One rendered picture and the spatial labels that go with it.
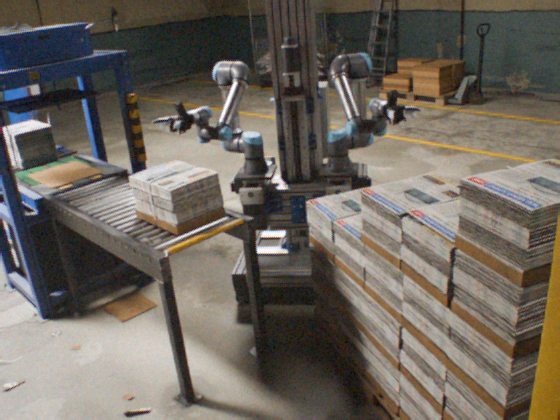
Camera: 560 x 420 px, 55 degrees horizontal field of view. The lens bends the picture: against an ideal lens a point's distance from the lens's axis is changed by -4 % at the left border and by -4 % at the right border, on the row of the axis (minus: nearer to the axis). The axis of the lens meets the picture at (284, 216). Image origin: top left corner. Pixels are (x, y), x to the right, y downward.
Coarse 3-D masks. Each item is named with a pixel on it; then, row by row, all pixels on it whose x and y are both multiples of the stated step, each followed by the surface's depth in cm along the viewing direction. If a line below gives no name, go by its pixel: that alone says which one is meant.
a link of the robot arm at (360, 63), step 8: (352, 56) 297; (360, 56) 297; (352, 64) 295; (360, 64) 297; (368, 64) 298; (352, 72) 298; (360, 72) 298; (368, 72) 302; (352, 80) 302; (360, 80) 301; (352, 88) 305; (360, 88) 303; (360, 96) 305; (360, 104) 307; (360, 112) 309; (360, 136) 312; (368, 136) 314; (360, 144) 314; (368, 144) 316
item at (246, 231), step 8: (128, 176) 347; (232, 216) 273; (240, 216) 271; (248, 216) 271; (240, 224) 271; (248, 224) 267; (224, 232) 284; (232, 232) 278; (240, 232) 273; (248, 232) 268; (248, 240) 270
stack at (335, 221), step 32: (352, 192) 282; (320, 224) 265; (352, 224) 245; (320, 256) 274; (352, 256) 240; (352, 288) 246; (384, 288) 217; (416, 288) 194; (384, 320) 221; (416, 320) 198; (448, 320) 179; (352, 352) 262; (416, 352) 203; (384, 384) 236; (384, 416) 244; (416, 416) 213
